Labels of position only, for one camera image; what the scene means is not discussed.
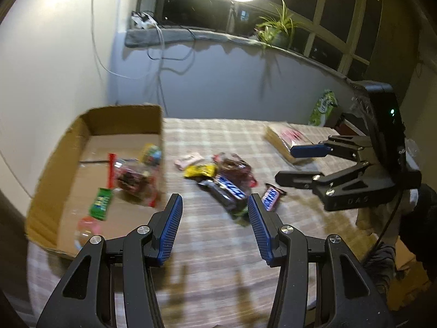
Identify dark red candy packet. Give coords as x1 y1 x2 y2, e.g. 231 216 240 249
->
212 153 257 188

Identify green and white bag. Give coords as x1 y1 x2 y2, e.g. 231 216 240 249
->
308 89 338 126

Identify yellow candy packet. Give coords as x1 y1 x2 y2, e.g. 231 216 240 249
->
184 164 218 179

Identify clear wafer packet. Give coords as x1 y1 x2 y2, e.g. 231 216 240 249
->
265 121 320 163

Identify grey sill cloth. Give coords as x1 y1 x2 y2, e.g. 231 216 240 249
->
125 27 270 48

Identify large chocolate bar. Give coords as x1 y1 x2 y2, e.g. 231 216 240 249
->
197 175 250 214

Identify black wall cable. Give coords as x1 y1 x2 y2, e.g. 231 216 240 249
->
147 27 197 117

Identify pink candy wrapper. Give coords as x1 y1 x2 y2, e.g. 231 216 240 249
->
174 153 205 169

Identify white power strip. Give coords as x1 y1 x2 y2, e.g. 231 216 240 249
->
131 11 159 30

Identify person's right hand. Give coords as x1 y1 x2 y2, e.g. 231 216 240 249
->
355 189 420 231

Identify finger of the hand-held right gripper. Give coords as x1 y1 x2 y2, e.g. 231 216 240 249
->
290 135 371 162
275 161 371 198

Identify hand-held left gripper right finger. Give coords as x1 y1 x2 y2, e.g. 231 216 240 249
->
247 193 397 328

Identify grey striped cloth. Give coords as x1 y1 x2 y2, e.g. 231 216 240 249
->
364 241 398 294

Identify flat brown cardboard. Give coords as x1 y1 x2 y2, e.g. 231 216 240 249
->
392 237 432 310

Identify colourful candy packet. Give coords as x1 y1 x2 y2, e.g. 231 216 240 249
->
141 143 163 168

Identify clear packet of dark candies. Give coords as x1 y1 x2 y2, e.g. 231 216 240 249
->
114 159 161 207

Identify green snack packet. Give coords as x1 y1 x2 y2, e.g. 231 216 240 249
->
89 187 113 220

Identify round pink clear packet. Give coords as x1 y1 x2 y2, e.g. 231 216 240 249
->
74 216 103 247

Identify small chocolate bar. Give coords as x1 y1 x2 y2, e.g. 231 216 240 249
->
261 184 287 211

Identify person's right forearm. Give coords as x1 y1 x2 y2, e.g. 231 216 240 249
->
398 183 437 274

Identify cardboard box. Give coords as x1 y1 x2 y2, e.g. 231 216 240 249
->
25 104 166 260

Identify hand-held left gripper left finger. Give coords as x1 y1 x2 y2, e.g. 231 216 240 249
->
36 193 183 328

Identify ring light stand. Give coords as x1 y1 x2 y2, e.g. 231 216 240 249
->
229 2 238 35

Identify potted spider plant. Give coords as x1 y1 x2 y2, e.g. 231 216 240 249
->
254 0 304 50

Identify window frame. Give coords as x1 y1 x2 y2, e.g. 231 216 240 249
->
138 0 383 79

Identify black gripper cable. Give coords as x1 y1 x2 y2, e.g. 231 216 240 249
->
364 191 401 267

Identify white wall cable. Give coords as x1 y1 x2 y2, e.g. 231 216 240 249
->
90 0 164 79

